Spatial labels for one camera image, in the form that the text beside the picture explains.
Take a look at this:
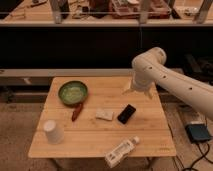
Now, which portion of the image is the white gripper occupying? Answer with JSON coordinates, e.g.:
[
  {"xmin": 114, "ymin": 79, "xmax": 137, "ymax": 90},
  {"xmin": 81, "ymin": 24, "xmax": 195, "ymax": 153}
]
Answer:
[{"xmin": 123, "ymin": 78, "xmax": 152, "ymax": 99}]

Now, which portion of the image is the black eraser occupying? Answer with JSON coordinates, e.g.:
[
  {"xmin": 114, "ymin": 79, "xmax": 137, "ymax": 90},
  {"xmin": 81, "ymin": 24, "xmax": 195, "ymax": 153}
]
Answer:
[{"xmin": 117, "ymin": 104, "xmax": 136, "ymax": 124}]

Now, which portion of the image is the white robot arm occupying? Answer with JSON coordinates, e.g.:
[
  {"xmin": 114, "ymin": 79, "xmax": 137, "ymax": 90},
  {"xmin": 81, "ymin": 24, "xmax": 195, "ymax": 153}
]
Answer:
[{"xmin": 124, "ymin": 47, "xmax": 213, "ymax": 121}]

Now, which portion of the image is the white sponge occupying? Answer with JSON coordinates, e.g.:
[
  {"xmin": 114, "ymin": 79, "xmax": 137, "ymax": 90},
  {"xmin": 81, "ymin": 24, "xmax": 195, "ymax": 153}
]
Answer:
[{"xmin": 96, "ymin": 109, "xmax": 114, "ymax": 121}]

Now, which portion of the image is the red chili pepper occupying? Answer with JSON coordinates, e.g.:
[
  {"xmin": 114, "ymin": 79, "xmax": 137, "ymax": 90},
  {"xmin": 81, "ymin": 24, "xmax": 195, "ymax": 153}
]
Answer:
[{"xmin": 71, "ymin": 103, "xmax": 83, "ymax": 122}]

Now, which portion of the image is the wooden table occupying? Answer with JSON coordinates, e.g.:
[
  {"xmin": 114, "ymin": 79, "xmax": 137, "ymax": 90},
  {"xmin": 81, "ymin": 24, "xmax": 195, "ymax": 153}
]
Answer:
[{"xmin": 28, "ymin": 77, "xmax": 176, "ymax": 158}]

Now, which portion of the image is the green bowl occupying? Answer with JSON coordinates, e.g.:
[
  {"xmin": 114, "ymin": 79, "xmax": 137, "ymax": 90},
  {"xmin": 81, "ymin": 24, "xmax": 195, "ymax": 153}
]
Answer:
[{"xmin": 58, "ymin": 80, "xmax": 88, "ymax": 105}]

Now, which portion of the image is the white plastic bottle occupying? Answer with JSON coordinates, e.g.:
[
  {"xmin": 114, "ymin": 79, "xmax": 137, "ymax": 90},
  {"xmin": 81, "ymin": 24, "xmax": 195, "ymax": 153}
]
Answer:
[{"xmin": 105, "ymin": 136, "xmax": 140, "ymax": 168}]

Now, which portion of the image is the blue foot pedal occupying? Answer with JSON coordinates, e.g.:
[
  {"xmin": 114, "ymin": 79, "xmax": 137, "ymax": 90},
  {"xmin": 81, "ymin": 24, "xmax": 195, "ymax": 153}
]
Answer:
[{"xmin": 185, "ymin": 124, "xmax": 211, "ymax": 143}]

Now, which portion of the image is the white upside-down cup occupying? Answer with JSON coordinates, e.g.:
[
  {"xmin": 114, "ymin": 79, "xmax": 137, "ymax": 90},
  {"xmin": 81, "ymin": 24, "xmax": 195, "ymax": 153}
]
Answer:
[{"xmin": 43, "ymin": 120, "xmax": 64, "ymax": 144}]

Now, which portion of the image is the wooden shelf with clutter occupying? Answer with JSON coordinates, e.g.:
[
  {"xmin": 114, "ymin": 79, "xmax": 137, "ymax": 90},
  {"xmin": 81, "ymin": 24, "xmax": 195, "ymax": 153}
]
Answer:
[{"xmin": 0, "ymin": 0, "xmax": 213, "ymax": 27}]

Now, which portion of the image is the black cable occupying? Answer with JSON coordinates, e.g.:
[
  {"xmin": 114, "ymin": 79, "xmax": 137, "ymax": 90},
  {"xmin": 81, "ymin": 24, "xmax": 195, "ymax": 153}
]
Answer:
[{"xmin": 173, "ymin": 141, "xmax": 213, "ymax": 171}]

